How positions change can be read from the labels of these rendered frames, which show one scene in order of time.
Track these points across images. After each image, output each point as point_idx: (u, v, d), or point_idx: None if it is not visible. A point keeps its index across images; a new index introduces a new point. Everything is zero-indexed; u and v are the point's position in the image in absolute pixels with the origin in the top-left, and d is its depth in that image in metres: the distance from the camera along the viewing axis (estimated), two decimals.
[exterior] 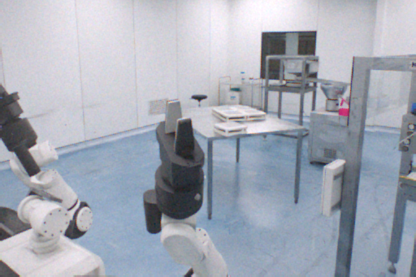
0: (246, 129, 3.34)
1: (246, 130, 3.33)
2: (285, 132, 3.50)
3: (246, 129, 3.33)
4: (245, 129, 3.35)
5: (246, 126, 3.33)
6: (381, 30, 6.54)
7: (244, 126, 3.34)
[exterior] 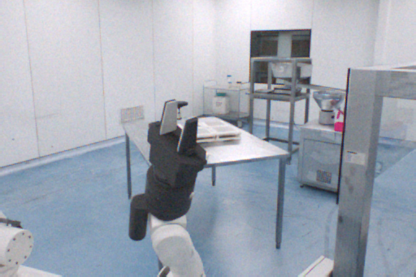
0: (209, 157, 2.50)
1: (208, 158, 2.49)
2: (262, 159, 2.66)
3: (209, 157, 2.49)
4: None
5: (209, 153, 2.48)
6: (384, 28, 5.70)
7: (205, 153, 2.50)
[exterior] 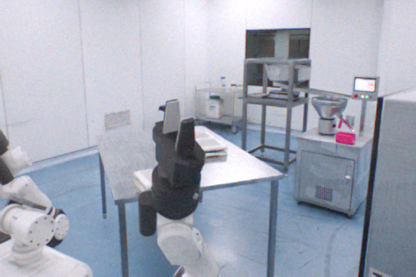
0: None
1: None
2: (249, 183, 2.21)
3: None
4: None
5: None
6: (389, 26, 5.25)
7: None
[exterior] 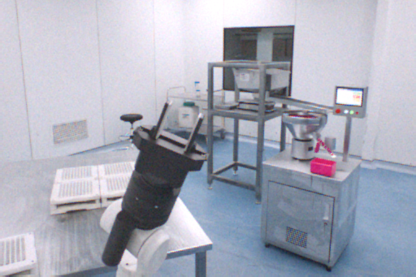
0: (36, 269, 1.26)
1: (35, 271, 1.25)
2: None
3: (36, 269, 1.25)
4: (36, 269, 1.27)
5: (35, 262, 1.25)
6: (384, 23, 4.46)
7: (31, 260, 1.26)
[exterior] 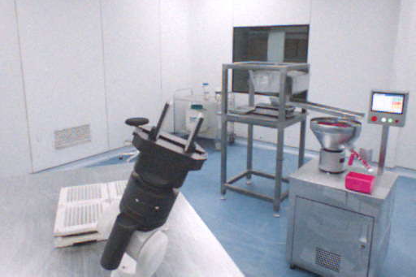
0: None
1: None
2: None
3: None
4: None
5: None
6: (409, 22, 4.17)
7: None
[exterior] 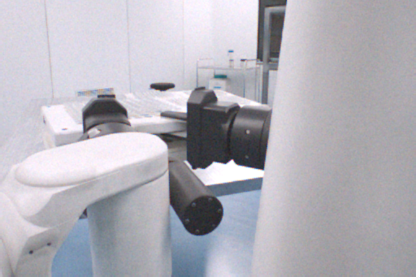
0: None
1: None
2: None
3: None
4: None
5: None
6: None
7: None
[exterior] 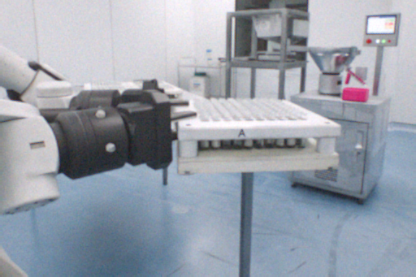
0: (183, 147, 0.50)
1: (179, 149, 0.51)
2: None
3: (181, 145, 0.50)
4: (193, 153, 0.50)
5: (179, 127, 0.50)
6: None
7: (194, 123, 0.51)
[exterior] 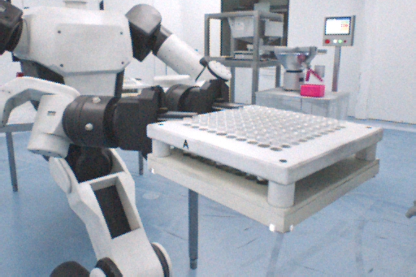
0: (152, 144, 0.52)
1: (153, 146, 0.52)
2: None
3: (152, 142, 0.52)
4: (158, 153, 0.51)
5: (151, 123, 0.51)
6: None
7: (166, 125, 0.51)
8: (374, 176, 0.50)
